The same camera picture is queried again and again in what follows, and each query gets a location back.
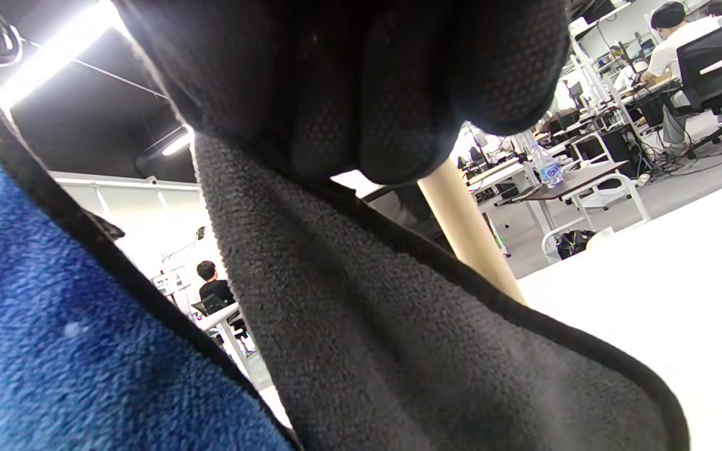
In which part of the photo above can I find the blue cloth with black edge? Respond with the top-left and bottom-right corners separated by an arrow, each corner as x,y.
0,38 -> 302,451

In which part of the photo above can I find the grey cloth with black edge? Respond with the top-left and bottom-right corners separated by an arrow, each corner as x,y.
192,130 -> 691,451

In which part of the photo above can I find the person's right hand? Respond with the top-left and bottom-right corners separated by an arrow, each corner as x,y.
113,0 -> 572,186

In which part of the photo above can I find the clear plastic water bottle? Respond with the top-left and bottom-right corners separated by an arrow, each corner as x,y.
531,142 -> 564,189

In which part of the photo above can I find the white chair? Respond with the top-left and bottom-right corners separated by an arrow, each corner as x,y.
569,130 -> 619,168

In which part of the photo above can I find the white desk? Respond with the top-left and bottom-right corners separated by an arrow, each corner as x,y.
195,303 -> 256,378

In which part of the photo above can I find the beige cardboard tube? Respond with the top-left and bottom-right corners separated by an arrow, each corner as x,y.
417,158 -> 528,306

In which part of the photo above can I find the brown table with white frame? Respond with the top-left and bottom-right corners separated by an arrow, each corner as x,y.
498,160 -> 651,248

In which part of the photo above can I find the black office chair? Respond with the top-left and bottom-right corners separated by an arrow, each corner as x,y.
676,15 -> 722,158

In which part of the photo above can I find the long ceiling light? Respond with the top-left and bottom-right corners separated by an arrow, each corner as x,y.
160,128 -> 194,157
0,0 -> 125,108

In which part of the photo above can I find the black bag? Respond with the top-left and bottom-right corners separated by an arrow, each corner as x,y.
557,229 -> 597,260

